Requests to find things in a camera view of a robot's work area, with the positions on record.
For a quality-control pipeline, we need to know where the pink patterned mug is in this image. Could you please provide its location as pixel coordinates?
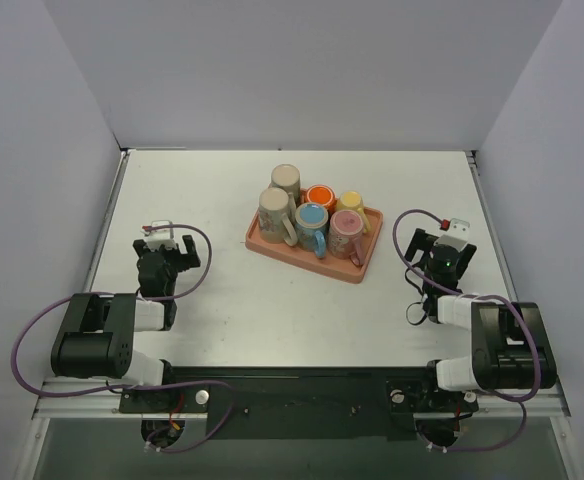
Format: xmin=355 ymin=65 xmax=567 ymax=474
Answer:
xmin=328 ymin=210 xmax=364 ymax=267

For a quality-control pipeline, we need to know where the yellow mug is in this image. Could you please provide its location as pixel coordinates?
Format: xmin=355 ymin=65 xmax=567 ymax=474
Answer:
xmin=336 ymin=190 xmax=371 ymax=234

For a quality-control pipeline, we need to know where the beige floral mug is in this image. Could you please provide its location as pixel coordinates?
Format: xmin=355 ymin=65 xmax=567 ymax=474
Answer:
xmin=258 ymin=187 xmax=298 ymax=247

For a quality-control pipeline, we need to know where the blue butterfly mug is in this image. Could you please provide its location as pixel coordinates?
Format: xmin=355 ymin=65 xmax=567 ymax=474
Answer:
xmin=295 ymin=202 xmax=329 ymax=259

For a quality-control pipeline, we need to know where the orange mug black handle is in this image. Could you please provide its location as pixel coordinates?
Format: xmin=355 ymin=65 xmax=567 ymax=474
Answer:
xmin=305 ymin=184 xmax=337 ymax=214

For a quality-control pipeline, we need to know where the tall beige seashell mug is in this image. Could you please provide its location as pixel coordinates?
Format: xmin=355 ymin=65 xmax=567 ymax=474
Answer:
xmin=270 ymin=164 xmax=301 ymax=205

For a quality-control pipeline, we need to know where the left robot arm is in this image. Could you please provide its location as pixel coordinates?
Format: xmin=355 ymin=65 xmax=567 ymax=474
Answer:
xmin=51 ymin=232 xmax=201 ymax=412

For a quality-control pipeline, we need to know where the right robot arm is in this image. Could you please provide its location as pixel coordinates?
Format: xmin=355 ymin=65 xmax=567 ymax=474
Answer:
xmin=404 ymin=228 xmax=558 ymax=409

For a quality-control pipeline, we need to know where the pink plastic tray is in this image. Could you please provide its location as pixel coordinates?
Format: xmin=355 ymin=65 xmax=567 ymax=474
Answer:
xmin=245 ymin=207 xmax=383 ymax=284

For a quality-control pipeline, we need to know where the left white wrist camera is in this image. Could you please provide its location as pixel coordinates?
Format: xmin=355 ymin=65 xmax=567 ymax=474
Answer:
xmin=142 ymin=220 xmax=178 ymax=251

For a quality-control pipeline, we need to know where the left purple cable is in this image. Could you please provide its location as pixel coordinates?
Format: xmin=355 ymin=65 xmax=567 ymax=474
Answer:
xmin=10 ymin=224 xmax=233 ymax=455

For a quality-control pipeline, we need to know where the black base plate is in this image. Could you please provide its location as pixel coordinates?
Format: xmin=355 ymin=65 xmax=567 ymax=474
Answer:
xmin=119 ymin=367 xmax=478 ymax=440

